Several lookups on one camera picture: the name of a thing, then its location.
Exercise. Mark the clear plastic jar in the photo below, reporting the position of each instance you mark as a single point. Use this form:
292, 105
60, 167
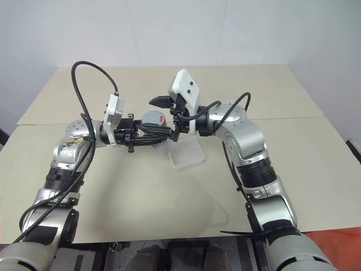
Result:
161, 148

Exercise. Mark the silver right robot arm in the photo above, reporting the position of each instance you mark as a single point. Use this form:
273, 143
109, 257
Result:
248, 135

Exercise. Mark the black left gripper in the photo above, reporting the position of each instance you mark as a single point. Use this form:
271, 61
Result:
125, 132

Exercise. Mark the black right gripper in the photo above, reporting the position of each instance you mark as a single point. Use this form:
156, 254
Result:
182, 115

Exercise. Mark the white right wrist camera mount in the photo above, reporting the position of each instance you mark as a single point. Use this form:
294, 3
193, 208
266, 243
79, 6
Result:
184, 84

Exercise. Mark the black zip tie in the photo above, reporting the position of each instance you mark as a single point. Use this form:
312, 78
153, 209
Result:
239, 233

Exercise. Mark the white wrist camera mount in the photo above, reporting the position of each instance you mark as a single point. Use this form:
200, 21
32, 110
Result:
184, 84
114, 108

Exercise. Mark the clear plastic box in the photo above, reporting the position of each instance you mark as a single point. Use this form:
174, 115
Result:
186, 153

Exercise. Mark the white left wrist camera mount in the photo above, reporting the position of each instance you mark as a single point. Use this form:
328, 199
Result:
114, 108

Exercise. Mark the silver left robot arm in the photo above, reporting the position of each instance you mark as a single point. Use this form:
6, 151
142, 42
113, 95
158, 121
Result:
65, 152

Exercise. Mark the black grey equipment piece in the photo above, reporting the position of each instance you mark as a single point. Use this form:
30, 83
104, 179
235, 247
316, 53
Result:
354, 151

